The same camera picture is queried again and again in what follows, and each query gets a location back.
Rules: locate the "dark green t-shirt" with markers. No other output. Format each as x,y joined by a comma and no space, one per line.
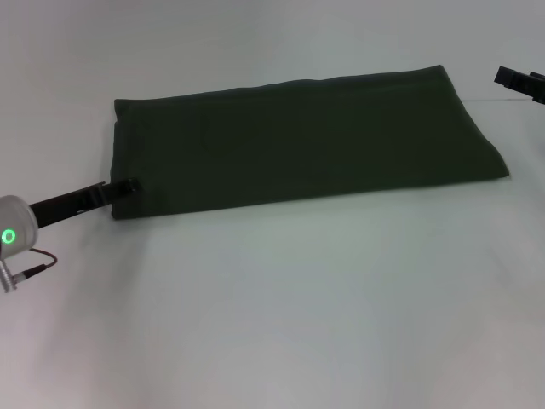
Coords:
298,140

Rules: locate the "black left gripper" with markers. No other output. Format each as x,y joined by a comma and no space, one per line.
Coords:
64,204

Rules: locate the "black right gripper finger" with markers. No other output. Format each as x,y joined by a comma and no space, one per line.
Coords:
517,83

